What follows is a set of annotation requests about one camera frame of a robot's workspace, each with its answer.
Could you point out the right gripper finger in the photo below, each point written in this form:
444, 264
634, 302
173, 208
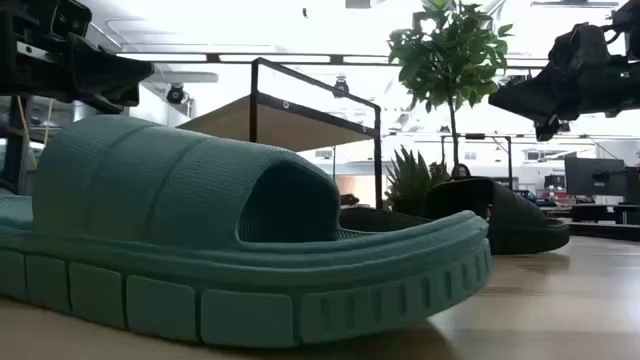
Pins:
530, 100
546, 129

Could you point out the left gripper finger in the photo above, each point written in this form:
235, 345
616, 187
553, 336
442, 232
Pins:
105, 65
115, 97

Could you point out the dark green foam slipper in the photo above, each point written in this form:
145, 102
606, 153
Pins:
515, 220

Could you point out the teal foam slipper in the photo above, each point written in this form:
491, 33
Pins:
150, 200

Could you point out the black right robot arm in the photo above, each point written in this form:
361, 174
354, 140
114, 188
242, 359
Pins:
630, 20

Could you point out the black-framed wooden shelf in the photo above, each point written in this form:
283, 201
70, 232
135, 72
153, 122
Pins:
280, 125

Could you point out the black ceiling spotlight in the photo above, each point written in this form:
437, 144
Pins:
176, 94

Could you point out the black computer monitor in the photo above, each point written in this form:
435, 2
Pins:
595, 176

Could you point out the leafy green potted tree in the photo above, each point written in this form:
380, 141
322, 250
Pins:
450, 65

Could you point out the person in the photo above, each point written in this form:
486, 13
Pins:
461, 171

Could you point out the spiky potted succulent plant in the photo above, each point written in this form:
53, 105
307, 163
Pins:
410, 182

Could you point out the black metal frame stand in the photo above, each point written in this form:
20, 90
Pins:
509, 160

